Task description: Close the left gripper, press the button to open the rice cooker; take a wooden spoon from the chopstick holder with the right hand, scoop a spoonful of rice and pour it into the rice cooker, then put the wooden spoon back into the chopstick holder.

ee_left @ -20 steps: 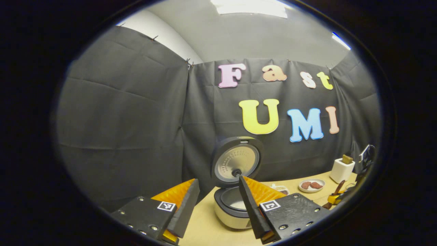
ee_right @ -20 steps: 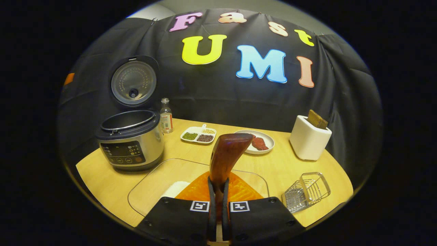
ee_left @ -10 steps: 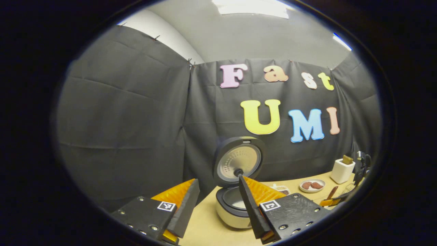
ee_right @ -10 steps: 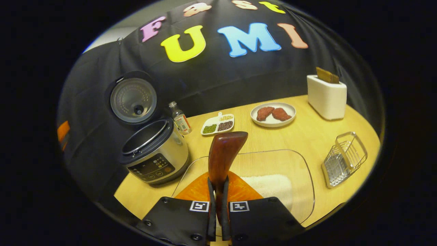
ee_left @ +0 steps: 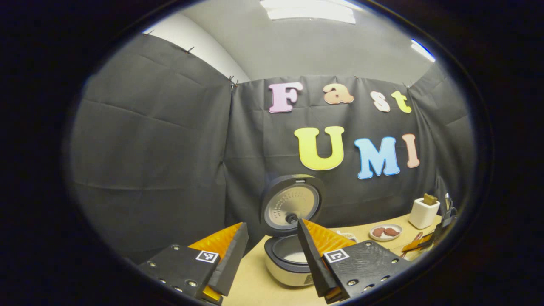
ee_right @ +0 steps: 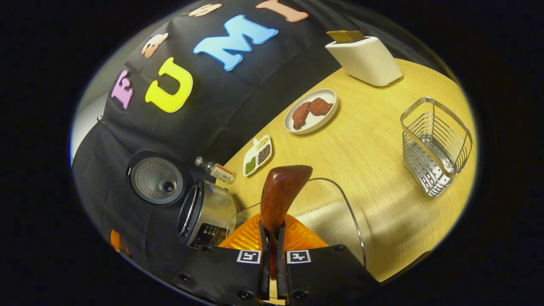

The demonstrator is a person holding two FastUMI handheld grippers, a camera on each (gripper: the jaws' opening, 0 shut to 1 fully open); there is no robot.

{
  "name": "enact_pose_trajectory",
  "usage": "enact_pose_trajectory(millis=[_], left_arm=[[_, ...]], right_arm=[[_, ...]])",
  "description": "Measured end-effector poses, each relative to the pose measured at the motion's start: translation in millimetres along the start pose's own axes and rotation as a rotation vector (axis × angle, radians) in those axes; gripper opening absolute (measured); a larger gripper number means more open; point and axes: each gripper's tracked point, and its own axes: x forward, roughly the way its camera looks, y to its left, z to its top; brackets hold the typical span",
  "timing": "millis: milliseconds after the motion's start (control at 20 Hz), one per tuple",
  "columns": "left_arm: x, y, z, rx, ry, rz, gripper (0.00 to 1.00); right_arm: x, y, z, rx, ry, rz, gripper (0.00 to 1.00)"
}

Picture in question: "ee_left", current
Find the white toaster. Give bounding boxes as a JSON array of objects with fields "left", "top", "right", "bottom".
[{"left": 409, "top": 198, "right": 441, "bottom": 230}]

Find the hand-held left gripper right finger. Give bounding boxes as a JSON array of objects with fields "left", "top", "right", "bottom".
[{"left": 297, "top": 218, "right": 412, "bottom": 304}]

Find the small ceiling light panel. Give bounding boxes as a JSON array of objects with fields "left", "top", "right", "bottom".
[{"left": 411, "top": 39, "right": 436, "bottom": 63}]

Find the grey rice cooker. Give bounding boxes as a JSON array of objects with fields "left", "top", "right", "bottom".
[{"left": 260, "top": 173, "right": 326, "bottom": 287}]

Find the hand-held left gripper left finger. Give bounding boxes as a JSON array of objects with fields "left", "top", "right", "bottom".
[{"left": 138, "top": 222, "right": 249, "bottom": 304}]

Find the large ceiling light panel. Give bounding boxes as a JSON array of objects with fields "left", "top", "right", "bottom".
[{"left": 260, "top": 0, "right": 357, "bottom": 25}]

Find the black backdrop cloth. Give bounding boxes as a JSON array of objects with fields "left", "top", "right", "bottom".
[{"left": 68, "top": 34, "right": 476, "bottom": 264}]

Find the round white plate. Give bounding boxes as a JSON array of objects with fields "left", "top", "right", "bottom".
[{"left": 369, "top": 224, "right": 403, "bottom": 242}]

